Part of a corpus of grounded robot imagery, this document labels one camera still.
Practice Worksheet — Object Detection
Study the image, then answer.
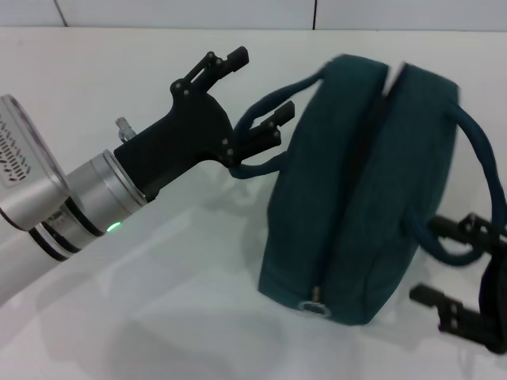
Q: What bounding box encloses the dark blue lunch bag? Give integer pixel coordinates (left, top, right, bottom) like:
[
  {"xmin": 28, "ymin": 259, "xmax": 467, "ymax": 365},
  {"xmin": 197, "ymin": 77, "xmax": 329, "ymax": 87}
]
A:
[{"xmin": 229, "ymin": 53, "xmax": 501, "ymax": 326}]

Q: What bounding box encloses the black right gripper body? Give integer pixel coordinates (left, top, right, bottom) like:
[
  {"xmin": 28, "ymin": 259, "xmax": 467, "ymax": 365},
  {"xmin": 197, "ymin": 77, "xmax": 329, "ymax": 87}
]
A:
[{"xmin": 478, "ymin": 252, "xmax": 507, "ymax": 354}]

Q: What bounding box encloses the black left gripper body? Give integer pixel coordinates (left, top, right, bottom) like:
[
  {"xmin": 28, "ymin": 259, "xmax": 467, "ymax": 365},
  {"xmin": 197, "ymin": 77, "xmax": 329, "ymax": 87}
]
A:
[{"xmin": 113, "ymin": 78, "xmax": 237, "ymax": 200}]

